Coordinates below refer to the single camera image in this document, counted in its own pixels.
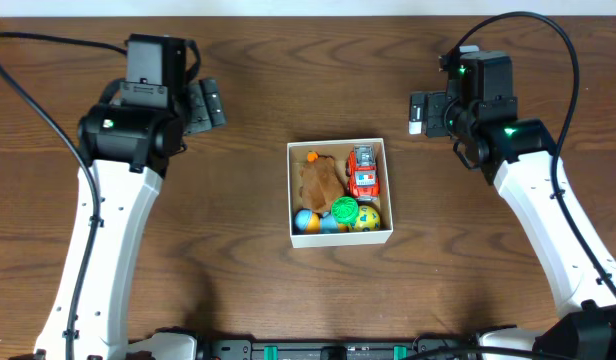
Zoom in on red toy car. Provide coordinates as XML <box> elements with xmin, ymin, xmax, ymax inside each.
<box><xmin>346</xmin><ymin>144</ymin><xmax>380</xmax><ymax>202</ymax></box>

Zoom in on brown plush bear toy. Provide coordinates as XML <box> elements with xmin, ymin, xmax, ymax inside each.
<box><xmin>299</xmin><ymin>152</ymin><xmax>345</xmax><ymax>214</ymax></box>

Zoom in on yellow ball blue letters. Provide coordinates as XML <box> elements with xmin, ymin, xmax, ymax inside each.
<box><xmin>349</xmin><ymin>205</ymin><xmax>381</xmax><ymax>232</ymax></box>

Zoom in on green ribbed ball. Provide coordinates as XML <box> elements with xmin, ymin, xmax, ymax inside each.
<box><xmin>331</xmin><ymin>196</ymin><xmax>359</xmax><ymax>225</ymax></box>

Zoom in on orange blue duck toy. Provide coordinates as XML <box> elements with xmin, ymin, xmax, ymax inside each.
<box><xmin>293</xmin><ymin>209</ymin><xmax>348</xmax><ymax>235</ymax></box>

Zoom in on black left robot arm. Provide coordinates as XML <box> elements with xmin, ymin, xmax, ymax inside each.
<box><xmin>33</xmin><ymin>34</ymin><xmax>226</xmax><ymax>359</ymax></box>

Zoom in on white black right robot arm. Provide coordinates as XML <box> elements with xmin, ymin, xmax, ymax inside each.
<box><xmin>409</xmin><ymin>46</ymin><xmax>616</xmax><ymax>359</ymax></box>

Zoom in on white cardboard box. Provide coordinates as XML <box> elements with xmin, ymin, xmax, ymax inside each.
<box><xmin>286</xmin><ymin>138</ymin><xmax>394</xmax><ymax>248</ymax></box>

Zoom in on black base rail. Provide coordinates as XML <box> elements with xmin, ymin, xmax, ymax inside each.
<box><xmin>127</xmin><ymin>327</ymin><xmax>519</xmax><ymax>360</ymax></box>

